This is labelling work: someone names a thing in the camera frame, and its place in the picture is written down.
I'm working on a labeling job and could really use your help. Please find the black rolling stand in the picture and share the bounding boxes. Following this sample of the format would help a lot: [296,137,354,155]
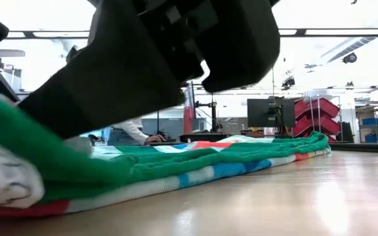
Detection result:
[156,81,219,135]

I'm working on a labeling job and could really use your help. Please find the black ceiling spotlight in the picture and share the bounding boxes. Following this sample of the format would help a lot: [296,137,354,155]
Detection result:
[280,77,297,91]
[342,52,358,64]

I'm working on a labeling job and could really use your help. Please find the green dinosaur print towel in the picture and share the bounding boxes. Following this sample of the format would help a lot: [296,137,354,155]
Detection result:
[0,83,331,219]

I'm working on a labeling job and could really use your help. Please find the black metal table frame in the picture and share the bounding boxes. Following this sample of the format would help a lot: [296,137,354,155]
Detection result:
[327,142,378,155]

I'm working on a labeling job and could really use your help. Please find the red storage bins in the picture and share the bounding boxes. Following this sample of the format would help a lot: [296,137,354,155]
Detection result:
[293,97,341,143]

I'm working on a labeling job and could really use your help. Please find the person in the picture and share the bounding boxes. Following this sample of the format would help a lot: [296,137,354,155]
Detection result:
[106,117,167,147]

